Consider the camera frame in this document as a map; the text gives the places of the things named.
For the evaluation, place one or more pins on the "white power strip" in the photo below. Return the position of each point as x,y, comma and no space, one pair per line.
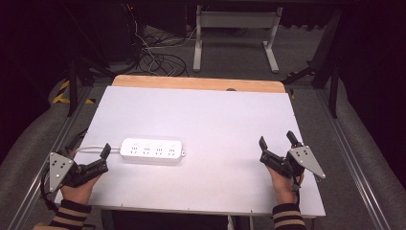
151,150

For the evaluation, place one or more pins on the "black equipment box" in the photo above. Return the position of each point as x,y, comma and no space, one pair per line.
123,30

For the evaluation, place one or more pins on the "white board sheet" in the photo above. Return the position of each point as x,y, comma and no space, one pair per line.
204,127

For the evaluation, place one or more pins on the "person's right hand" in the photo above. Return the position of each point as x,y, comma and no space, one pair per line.
282,190

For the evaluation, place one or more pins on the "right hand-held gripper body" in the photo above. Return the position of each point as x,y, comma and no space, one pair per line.
306,159

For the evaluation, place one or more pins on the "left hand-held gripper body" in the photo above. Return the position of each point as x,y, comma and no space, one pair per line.
58,166

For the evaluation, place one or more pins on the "aluminium rail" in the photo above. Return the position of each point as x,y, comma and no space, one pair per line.
354,159
51,156

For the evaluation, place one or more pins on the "white metal desk frame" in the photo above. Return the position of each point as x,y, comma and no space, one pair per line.
237,19

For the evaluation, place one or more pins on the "person's left hand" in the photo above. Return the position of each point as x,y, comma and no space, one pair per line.
79,193

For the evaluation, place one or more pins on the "yellow black hazard tape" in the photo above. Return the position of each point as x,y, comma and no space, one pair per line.
62,96

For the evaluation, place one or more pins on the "black metal stand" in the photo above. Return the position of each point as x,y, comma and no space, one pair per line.
73,86
333,92

